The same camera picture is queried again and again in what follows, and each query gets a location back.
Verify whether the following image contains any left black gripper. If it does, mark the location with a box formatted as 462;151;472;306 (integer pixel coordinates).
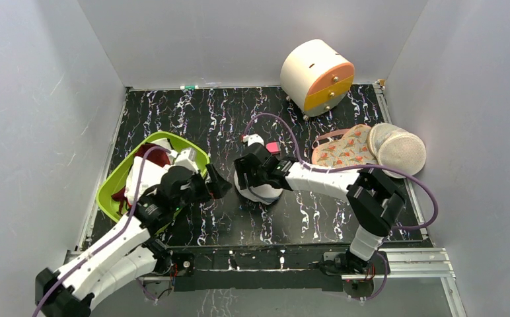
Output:
173;164;231;211

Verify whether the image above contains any white mesh laundry bag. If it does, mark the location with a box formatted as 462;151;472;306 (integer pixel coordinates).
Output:
234;172;283;205

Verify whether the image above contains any white bra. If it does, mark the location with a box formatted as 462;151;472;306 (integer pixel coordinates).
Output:
124;156;171;206

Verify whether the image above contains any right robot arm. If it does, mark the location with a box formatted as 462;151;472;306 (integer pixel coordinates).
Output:
234;143;406;275

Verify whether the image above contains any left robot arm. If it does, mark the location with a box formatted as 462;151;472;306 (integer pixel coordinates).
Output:
33;164;233;316

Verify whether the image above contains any floral mesh laundry pouch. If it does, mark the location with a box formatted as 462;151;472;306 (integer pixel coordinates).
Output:
311;124;378;168

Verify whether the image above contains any beige mesh laundry bag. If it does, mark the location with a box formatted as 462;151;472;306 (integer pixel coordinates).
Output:
367;123;427;176

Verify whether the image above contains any pink eraser block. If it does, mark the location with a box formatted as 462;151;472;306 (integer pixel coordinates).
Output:
266;141;281;155

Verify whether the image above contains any dark red garment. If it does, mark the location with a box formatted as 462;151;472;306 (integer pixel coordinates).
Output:
110;143;174;215

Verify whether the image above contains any white garment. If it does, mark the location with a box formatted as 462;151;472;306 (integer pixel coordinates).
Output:
152;138;178;164

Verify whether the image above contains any green plastic basket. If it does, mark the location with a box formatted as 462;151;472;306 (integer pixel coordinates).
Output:
96;131;210;223

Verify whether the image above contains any round white drawer cabinet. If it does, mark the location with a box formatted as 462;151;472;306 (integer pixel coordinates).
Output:
280;39;355;121

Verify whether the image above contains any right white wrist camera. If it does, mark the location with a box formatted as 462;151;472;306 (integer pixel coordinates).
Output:
240;133;265;147

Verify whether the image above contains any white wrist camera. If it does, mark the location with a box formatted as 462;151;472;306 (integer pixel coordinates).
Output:
173;147;199;174
240;133;265;147

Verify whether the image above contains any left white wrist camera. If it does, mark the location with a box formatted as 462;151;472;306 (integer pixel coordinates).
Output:
173;147;199;174

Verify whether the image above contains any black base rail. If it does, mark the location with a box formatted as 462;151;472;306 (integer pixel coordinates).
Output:
62;244;455;294

